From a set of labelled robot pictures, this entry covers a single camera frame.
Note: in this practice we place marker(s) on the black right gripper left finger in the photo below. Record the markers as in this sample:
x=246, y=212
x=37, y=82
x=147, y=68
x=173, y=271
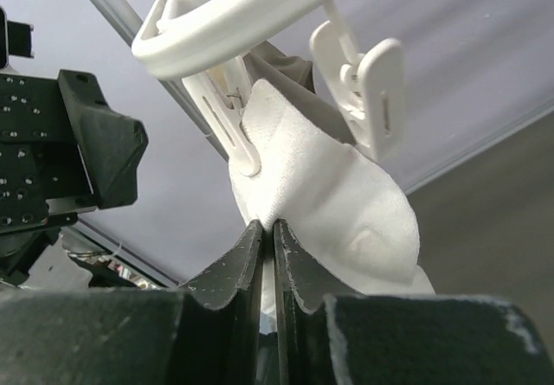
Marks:
x=204, y=332

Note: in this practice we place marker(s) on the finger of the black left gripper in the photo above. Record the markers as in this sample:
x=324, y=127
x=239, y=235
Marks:
x=112, y=144

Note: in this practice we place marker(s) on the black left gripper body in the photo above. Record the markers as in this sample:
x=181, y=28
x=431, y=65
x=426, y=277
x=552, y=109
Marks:
x=43, y=181

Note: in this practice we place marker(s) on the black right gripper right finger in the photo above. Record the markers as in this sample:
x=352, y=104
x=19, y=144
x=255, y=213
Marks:
x=330, y=334

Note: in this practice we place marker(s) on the white hanger clip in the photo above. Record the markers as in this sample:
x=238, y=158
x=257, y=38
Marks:
x=368, y=88
x=223, y=107

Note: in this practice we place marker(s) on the white sock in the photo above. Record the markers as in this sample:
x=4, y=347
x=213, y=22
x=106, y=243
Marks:
x=345, y=210

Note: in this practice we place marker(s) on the white clip sock hanger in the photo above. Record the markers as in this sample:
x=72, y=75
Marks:
x=173, y=46

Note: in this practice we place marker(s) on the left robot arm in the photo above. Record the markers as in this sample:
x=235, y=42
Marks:
x=20, y=251

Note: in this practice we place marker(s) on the beige sock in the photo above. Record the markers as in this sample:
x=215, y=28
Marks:
x=292, y=76

